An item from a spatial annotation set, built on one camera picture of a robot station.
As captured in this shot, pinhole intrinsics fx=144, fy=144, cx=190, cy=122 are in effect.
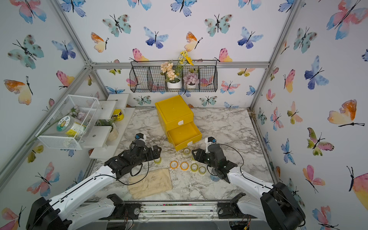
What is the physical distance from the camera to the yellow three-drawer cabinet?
87cm

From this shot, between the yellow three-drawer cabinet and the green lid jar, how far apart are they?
41cm

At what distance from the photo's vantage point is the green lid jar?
25.1 inches
